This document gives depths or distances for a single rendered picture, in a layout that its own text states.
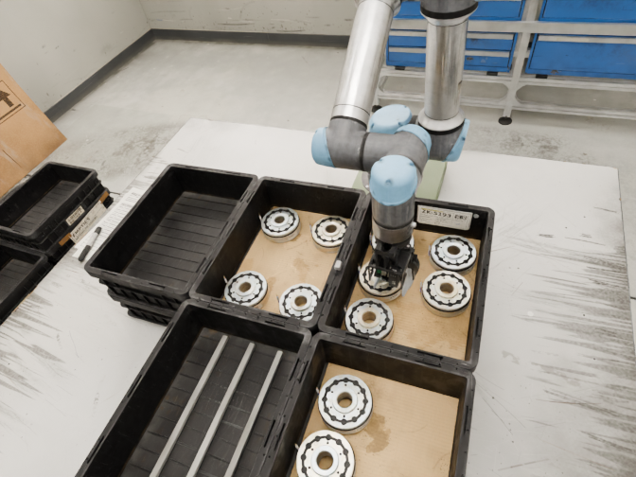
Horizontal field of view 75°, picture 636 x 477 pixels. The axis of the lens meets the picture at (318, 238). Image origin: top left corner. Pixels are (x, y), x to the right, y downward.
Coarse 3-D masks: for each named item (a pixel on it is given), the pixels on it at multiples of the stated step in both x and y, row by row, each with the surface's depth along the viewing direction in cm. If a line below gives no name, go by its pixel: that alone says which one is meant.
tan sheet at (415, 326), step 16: (416, 240) 104; (432, 240) 104; (480, 240) 102; (368, 256) 103; (432, 272) 98; (416, 288) 95; (400, 304) 93; (416, 304) 93; (368, 320) 92; (400, 320) 91; (416, 320) 90; (432, 320) 90; (448, 320) 89; (464, 320) 89; (400, 336) 88; (416, 336) 88; (432, 336) 87; (448, 336) 87; (464, 336) 86; (448, 352) 85; (464, 352) 84
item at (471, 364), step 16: (464, 208) 96; (480, 208) 95; (352, 240) 94; (336, 288) 86; (480, 288) 82; (480, 304) 80; (320, 320) 82; (480, 320) 78; (352, 336) 79; (368, 336) 78; (480, 336) 76; (416, 352) 75; (432, 352) 75; (464, 368) 72
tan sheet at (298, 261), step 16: (304, 224) 113; (256, 240) 111; (304, 240) 109; (256, 256) 108; (272, 256) 107; (288, 256) 106; (304, 256) 106; (320, 256) 105; (240, 272) 105; (272, 272) 104; (288, 272) 103; (304, 272) 103; (320, 272) 102; (272, 288) 101; (288, 288) 100; (320, 288) 99; (272, 304) 98; (304, 304) 97
